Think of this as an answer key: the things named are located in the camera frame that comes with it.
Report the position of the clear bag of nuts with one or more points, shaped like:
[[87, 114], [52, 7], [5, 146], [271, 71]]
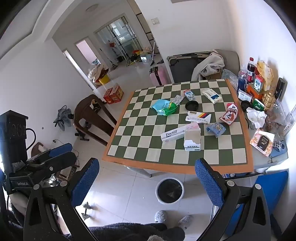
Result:
[[275, 120]]

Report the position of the dark folding cot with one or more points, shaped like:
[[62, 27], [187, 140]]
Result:
[[182, 67]]

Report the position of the yellow white plastic bag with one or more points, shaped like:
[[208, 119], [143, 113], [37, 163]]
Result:
[[266, 71]]

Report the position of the tall black box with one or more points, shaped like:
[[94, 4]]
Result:
[[280, 88]]

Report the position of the white round trash bin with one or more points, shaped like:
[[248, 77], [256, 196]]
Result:
[[170, 201]]

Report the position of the black round lid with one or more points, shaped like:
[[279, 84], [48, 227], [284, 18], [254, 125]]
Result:
[[245, 105]]

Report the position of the person's left forearm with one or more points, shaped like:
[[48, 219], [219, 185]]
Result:
[[9, 222]]

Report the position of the crumpled white tissue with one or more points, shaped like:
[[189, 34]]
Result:
[[254, 117]]

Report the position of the gold jar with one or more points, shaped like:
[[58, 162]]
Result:
[[270, 100]]

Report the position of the cola bottle red label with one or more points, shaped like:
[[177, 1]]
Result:
[[251, 69]]

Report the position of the pink suitcase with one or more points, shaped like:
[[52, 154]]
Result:
[[159, 76]]

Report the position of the red snack packet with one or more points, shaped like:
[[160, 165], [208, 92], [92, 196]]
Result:
[[230, 114]]

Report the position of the pink tissue pack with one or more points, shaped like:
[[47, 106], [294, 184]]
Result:
[[263, 141]]

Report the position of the grey upholstered chair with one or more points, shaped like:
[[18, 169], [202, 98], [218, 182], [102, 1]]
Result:
[[232, 60]]

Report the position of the white box coloured stripes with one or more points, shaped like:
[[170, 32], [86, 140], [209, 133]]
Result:
[[198, 118]]

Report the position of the yellow bucket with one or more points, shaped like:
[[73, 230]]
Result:
[[103, 80]]

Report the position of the broom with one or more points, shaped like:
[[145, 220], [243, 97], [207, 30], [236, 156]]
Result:
[[153, 53]]

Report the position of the white blue medicine box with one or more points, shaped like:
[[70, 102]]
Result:
[[212, 95]]

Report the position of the open white carton box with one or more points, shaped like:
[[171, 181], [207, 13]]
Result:
[[192, 143]]

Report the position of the small blue white carton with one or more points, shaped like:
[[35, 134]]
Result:
[[189, 94]]

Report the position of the person's leg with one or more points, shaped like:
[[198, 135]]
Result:
[[174, 234], [115, 233]]

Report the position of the blue snack packet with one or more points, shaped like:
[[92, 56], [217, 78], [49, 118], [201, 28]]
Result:
[[216, 128]]

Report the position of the white pink toothpaste box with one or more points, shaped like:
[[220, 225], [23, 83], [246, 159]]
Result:
[[171, 134]]

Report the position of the small green tin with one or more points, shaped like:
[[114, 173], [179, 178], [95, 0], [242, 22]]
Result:
[[257, 105]]

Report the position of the black coat rack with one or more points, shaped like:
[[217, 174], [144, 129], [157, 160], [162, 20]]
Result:
[[116, 39]]

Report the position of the black round dish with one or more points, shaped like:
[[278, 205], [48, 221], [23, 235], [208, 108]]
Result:
[[192, 105]]

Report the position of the blue liquid plastic bottle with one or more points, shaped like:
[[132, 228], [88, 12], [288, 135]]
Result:
[[242, 80]]

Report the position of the silver blister pack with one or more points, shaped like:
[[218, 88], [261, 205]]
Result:
[[178, 99]]

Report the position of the person's left leg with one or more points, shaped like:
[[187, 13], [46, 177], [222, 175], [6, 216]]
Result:
[[115, 233]]

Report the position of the red cardboard box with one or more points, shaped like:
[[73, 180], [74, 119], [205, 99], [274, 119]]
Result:
[[114, 95]]

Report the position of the clear white bottle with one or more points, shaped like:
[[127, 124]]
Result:
[[289, 125]]

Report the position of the green white checkered mat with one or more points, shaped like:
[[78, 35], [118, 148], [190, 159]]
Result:
[[148, 120]]

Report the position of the orange box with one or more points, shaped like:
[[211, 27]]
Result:
[[252, 91]]

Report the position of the small metal dumbbell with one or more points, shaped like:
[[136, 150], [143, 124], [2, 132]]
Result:
[[87, 205]]

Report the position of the person's right leg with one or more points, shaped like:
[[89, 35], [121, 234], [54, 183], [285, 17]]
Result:
[[174, 234]]

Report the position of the white jacket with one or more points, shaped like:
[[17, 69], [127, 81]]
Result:
[[211, 63]]

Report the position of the pale blue plastic bag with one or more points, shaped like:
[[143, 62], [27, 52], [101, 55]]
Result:
[[228, 75]]

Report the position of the dark wooden chair legs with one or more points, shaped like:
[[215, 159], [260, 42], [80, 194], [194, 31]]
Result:
[[92, 111]]

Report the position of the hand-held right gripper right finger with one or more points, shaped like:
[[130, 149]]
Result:
[[208, 185]]

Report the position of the grey fuzzy slipper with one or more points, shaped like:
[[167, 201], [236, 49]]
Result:
[[160, 216], [185, 219]]

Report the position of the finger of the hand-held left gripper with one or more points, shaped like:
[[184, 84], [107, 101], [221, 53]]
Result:
[[60, 162], [61, 149]]

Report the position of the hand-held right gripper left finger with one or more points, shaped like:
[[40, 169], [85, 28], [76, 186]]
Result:
[[85, 180]]

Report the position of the green blue wipes packet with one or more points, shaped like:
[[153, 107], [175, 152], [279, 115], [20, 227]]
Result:
[[164, 106]]

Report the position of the pile of light clothes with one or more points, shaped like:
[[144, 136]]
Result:
[[97, 71]]

